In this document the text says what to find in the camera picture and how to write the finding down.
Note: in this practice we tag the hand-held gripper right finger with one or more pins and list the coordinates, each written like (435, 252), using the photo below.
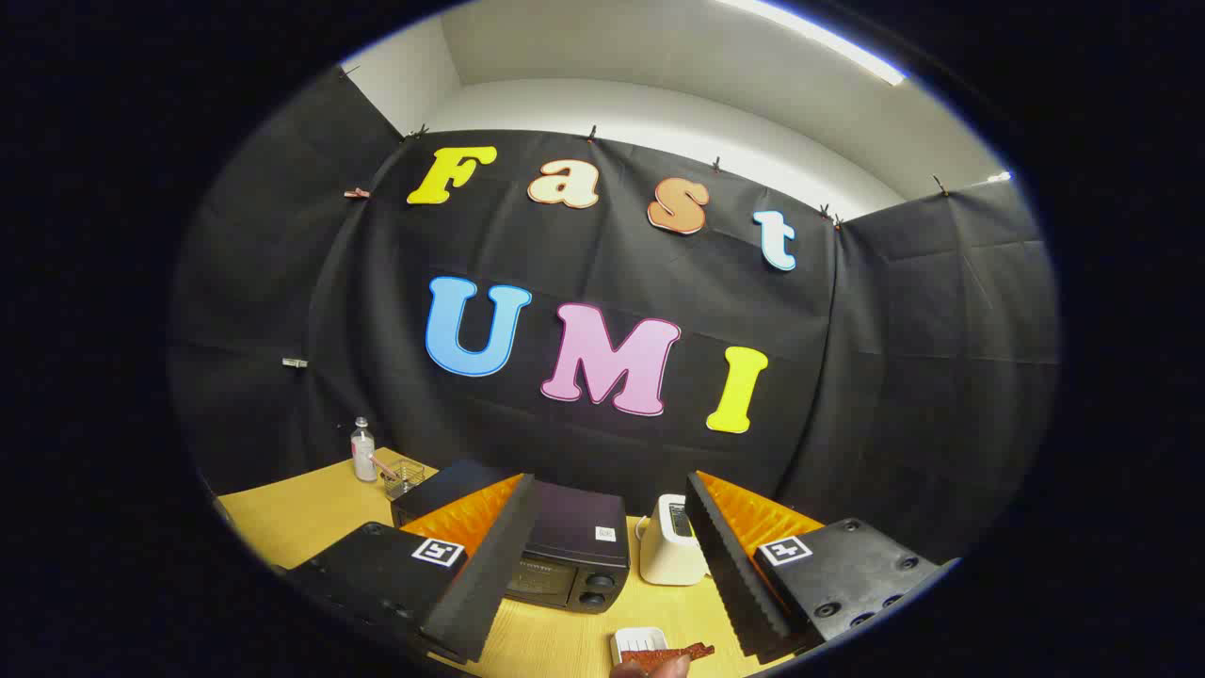
(730, 574)

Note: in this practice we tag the small clear plastic bottle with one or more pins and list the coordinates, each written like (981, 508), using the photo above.
(363, 460)

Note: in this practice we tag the red-brown meat slice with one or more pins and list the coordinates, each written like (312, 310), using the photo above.
(673, 652)

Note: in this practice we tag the row of small black clips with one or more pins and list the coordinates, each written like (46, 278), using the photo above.
(592, 135)

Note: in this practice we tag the black toaster oven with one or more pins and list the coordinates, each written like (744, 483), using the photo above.
(574, 537)

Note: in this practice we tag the pink pen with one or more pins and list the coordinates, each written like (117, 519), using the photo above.
(384, 466)

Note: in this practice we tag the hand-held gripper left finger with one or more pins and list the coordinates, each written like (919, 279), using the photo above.
(490, 574)

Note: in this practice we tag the white rectangular dish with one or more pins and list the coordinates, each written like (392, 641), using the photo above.
(633, 638)

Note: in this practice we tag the white pop-up toaster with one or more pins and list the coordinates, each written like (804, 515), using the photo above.
(666, 556)

